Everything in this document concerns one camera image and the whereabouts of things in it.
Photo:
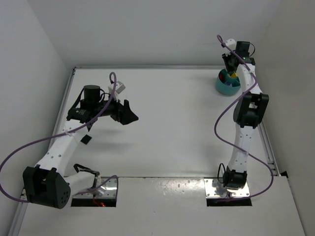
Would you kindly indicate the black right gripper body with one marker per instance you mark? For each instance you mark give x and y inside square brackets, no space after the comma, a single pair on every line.
[229,62]

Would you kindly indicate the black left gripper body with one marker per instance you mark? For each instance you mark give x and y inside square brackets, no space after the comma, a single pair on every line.
[118,112]

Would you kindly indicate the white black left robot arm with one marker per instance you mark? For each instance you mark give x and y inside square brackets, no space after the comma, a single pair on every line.
[45,184]

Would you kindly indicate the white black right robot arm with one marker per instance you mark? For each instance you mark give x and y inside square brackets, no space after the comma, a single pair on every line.
[248,112]

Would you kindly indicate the teal divided round container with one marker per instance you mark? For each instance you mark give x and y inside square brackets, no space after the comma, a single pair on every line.
[223,88]

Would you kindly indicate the black lego brick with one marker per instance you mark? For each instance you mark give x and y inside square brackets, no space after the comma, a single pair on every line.
[86,139]

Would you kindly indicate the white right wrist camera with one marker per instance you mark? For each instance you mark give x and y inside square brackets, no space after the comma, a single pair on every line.
[230,43]

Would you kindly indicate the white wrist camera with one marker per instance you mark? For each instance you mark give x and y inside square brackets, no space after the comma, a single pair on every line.
[117,87]
[230,43]

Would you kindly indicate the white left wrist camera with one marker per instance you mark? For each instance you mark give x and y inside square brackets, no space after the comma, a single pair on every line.
[117,87]

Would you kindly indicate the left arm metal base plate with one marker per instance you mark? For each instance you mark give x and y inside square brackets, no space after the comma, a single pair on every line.
[107,191]

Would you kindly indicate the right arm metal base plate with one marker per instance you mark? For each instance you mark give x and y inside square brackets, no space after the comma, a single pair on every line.
[215,190]

